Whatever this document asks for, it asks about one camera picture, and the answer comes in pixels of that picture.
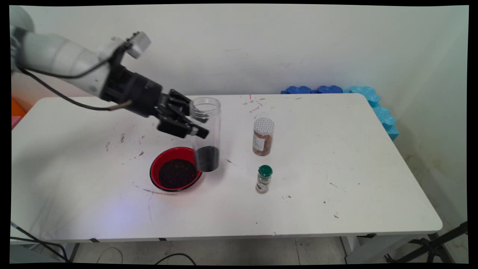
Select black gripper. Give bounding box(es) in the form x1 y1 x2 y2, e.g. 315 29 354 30
100 64 209 139

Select clear plastic jar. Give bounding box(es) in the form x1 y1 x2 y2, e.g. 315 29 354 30
189 97 221 172

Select red bowl with black seeds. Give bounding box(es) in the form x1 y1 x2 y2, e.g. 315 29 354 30
150 147 204 192

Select brown spice jar white lid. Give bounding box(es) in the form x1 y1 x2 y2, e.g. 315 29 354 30
252 117 275 157

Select small spice bottle green cap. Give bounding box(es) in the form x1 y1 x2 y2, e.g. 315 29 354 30
255 165 273 194

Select orange box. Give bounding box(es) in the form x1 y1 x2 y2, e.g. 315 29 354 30
11 98 27 118

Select cyan foam mat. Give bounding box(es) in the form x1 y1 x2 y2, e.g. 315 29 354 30
344 86 399 142

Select white table leg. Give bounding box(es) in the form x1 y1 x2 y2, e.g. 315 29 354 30
9 243 75 264
342 235 415 264

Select black tripod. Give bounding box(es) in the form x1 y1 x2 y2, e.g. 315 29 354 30
385 220 468 264

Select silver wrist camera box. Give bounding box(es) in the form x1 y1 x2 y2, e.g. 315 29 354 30
112 31 152 59

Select black cable with metal connector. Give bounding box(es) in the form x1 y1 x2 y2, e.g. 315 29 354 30
17 67 133 112

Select black camera cable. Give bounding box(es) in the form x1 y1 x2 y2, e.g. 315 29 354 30
17 45 127 80

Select black floor cable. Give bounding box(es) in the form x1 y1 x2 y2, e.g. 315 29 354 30
10 222 69 262
155 253 197 265

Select grey floor cable loop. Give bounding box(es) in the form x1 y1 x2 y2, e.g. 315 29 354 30
96 247 124 264

